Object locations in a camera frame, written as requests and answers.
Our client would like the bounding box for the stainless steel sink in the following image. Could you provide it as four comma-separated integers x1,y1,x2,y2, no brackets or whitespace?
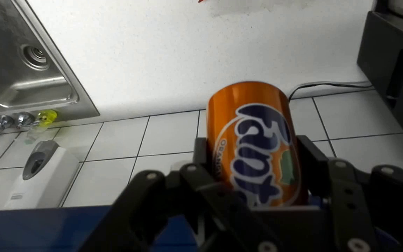
0,0,100,124

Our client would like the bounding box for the black power cord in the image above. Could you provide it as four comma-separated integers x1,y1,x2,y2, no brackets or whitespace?
287,80,375,103

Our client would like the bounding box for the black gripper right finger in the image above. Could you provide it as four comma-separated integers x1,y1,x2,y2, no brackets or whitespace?
298,136,403,252

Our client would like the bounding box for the white wall soap dispenser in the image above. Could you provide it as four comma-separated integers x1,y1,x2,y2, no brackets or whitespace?
3,139,81,212

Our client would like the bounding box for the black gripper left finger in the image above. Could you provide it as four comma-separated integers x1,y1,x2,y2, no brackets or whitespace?
77,138,282,252

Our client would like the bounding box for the orange Fanta soda can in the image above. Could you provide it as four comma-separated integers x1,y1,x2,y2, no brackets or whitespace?
205,82,310,210

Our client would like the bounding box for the black coffee maker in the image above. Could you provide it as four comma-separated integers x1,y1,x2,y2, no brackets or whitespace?
355,0,403,152

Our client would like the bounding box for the chrome sink faucet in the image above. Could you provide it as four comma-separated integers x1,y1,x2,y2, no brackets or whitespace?
0,111,38,152

